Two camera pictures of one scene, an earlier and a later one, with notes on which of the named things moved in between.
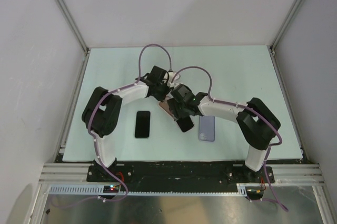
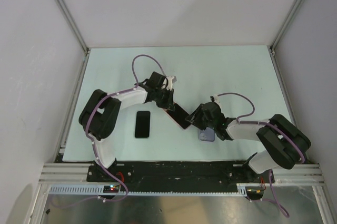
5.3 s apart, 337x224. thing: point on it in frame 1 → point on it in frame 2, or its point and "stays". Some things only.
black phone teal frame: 142,124 stays
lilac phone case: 206,128 stays
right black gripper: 173,105 → 194,118
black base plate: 181,173 stays
